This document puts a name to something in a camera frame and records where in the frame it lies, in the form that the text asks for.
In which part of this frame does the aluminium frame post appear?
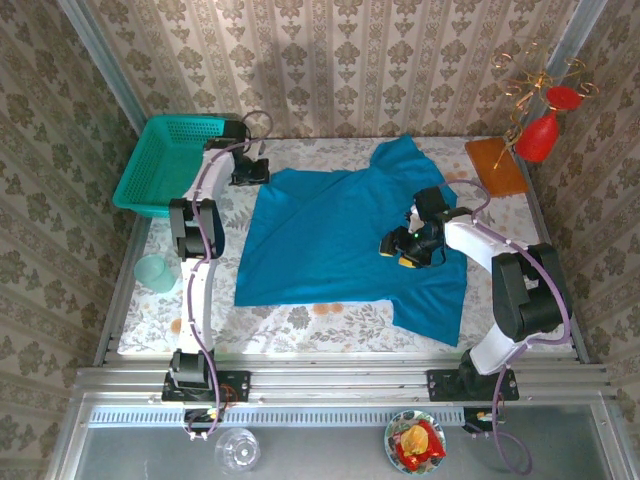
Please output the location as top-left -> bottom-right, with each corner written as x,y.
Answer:
57,0 -> 149,135
519,0 -> 610,131

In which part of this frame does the yellow orange snack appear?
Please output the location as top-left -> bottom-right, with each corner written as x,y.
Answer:
399,424 -> 430,454

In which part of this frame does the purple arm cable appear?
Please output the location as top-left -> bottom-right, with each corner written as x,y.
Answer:
437,179 -> 574,476
185,110 -> 275,444

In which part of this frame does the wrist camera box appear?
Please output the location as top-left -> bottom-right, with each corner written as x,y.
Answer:
405,186 -> 450,229
219,118 -> 266,157

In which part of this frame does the pale green cup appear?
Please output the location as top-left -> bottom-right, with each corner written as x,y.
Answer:
133,253 -> 177,295

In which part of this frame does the floral tablecloth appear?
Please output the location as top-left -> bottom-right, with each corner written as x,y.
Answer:
117,137 -> 574,356

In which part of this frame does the red snack packet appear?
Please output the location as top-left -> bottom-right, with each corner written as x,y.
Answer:
394,418 -> 447,471

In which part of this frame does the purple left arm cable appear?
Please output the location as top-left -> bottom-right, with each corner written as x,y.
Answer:
185,110 -> 275,444

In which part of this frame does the grey metal shelf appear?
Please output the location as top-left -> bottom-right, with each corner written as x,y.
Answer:
47,392 -> 639,480

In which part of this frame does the teal plastic basket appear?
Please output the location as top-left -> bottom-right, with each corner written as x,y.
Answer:
112,114 -> 241,220

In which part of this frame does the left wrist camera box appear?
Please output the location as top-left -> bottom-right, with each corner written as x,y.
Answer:
219,118 -> 266,157

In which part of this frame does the red plastic wine glass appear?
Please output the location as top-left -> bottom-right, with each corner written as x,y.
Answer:
514,85 -> 585,162

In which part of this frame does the clear plastic cup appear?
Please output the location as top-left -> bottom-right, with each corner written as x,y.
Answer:
213,427 -> 262,476

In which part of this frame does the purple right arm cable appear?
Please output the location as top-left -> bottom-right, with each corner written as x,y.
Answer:
437,179 -> 574,476

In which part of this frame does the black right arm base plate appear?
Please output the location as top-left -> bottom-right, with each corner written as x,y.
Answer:
426,368 -> 520,403

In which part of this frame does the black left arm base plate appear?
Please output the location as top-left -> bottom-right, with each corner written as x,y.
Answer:
161,369 -> 251,403

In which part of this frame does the grey slotted cable duct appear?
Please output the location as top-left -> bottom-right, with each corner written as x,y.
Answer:
88,405 -> 464,427

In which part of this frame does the aluminium frame rail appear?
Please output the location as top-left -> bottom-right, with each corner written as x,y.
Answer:
74,352 -> 614,407

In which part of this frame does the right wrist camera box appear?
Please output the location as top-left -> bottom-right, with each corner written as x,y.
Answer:
405,186 -> 450,229

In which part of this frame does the black adapter board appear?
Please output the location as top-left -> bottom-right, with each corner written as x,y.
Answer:
182,407 -> 225,435
462,407 -> 503,434

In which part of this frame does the patterned plate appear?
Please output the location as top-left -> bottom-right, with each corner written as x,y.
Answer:
383,409 -> 448,475

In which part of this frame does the blue t-shirt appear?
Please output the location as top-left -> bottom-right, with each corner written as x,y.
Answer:
233,133 -> 469,348

